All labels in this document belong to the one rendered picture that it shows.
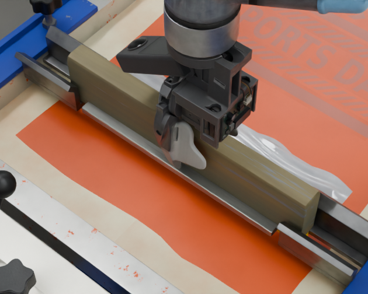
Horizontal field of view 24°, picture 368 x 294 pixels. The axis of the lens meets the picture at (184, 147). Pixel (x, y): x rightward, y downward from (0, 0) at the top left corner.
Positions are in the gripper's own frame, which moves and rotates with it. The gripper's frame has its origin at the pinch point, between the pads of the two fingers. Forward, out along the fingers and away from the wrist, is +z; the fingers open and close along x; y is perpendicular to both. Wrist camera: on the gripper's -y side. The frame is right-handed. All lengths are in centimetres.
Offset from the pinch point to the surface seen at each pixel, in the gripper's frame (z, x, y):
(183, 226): 5.3, -6.6, 4.9
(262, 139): 4.9, 9.9, 4.7
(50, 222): 1.8, -17.5, -5.9
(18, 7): 101, 70, -123
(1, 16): 101, 64, -125
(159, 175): 5.3, -2.6, -2.2
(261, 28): 5.3, 26.6, -7.5
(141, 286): 1.8, -17.1, 7.7
